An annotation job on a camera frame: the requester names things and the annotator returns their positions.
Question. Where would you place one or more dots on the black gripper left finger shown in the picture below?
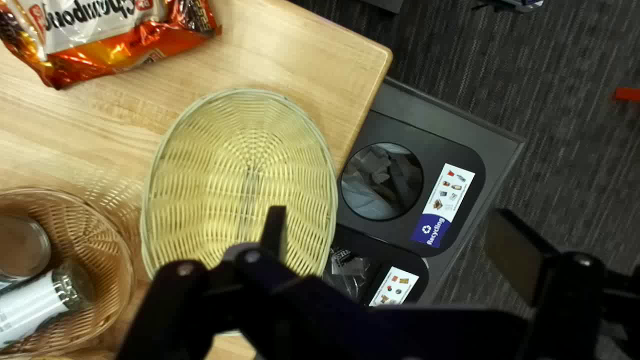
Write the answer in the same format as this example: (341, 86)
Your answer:
(221, 313)

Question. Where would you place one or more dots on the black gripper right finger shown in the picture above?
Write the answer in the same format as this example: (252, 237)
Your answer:
(572, 307)

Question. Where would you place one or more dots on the pale yellow wicker basket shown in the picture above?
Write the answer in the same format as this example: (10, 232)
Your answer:
(233, 180)

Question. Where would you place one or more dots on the wooden bowl with items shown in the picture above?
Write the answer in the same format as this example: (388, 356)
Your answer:
(87, 247)

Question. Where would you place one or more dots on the white and silver can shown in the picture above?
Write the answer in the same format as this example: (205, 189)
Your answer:
(33, 307)

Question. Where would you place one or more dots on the orange instant noodle packet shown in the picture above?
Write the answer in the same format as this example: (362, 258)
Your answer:
(100, 33)

